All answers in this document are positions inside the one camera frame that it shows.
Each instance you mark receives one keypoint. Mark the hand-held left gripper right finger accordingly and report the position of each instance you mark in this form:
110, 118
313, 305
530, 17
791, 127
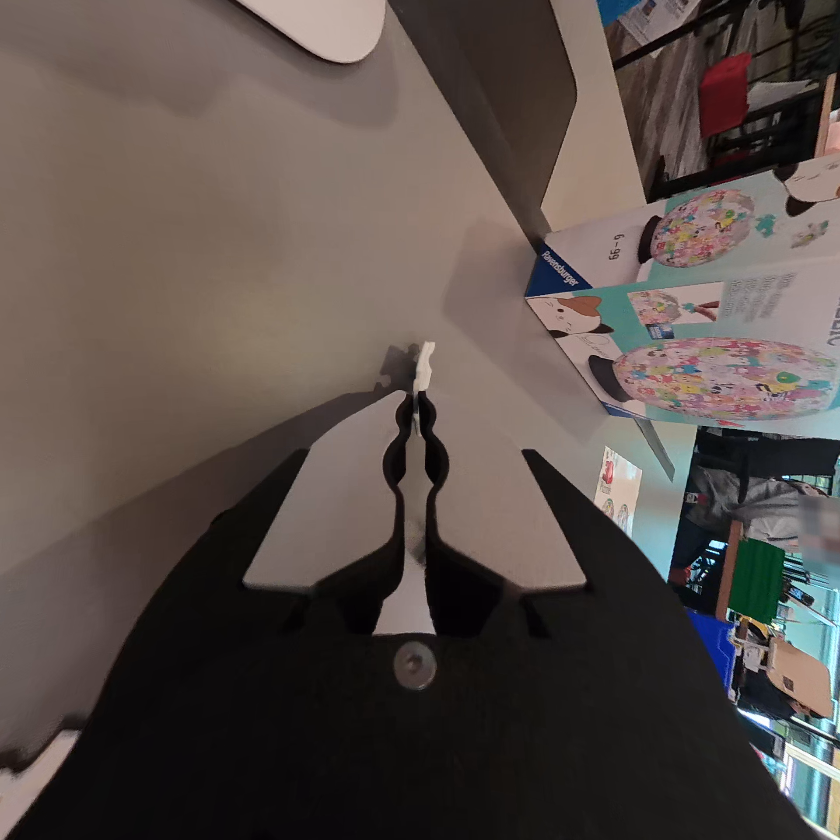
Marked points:
505, 518

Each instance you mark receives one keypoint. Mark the instruction leaflet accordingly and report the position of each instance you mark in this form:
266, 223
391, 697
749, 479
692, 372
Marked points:
617, 485

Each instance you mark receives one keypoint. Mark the blue plastic bin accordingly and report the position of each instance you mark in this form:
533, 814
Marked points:
712, 649

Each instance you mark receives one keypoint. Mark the single white puzzle piece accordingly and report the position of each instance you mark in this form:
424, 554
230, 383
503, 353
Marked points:
425, 367

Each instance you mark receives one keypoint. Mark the printed paper sheet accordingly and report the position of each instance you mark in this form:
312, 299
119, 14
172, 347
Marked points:
656, 16

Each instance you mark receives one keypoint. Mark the green panel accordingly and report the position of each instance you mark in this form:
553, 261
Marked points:
758, 581

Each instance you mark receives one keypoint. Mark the red chair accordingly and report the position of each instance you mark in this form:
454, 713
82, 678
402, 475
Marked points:
725, 92

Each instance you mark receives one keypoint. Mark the white tablet stand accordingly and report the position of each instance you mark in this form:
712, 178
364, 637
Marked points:
315, 26

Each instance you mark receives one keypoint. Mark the beige board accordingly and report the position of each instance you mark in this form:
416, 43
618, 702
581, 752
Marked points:
800, 679

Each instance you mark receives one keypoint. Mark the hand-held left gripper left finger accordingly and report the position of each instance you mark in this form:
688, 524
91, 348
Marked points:
328, 512

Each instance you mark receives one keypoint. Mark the colourful puzzle box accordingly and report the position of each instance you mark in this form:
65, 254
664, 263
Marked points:
689, 262

